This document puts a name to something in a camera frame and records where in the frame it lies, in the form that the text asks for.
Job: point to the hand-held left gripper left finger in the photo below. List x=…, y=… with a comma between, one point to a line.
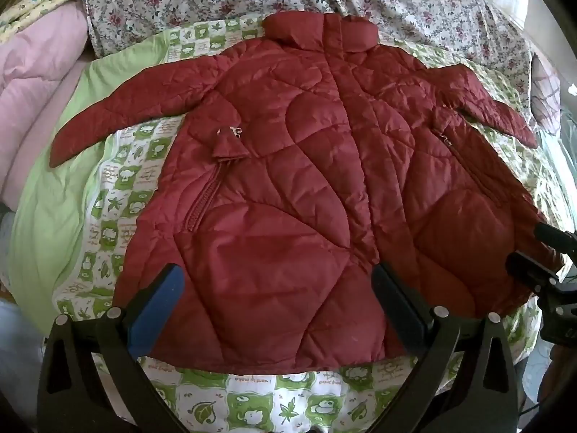
x=158, y=303

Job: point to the person's right forearm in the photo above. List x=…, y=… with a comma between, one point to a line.
x=558, y=383

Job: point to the pink checked cloth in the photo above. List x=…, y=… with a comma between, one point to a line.
x=545, y=85

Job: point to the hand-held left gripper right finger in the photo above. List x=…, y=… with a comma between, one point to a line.
x=396, y=303

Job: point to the pink quilt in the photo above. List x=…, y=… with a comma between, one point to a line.
x=31, y=76

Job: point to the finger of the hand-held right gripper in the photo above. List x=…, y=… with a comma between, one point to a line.
x=556, y=236
x=532, y=270

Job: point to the red quilted jacket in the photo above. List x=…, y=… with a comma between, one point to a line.
x=293, y=180

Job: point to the green patterned blanket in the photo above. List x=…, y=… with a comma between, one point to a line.
x=67, y=216

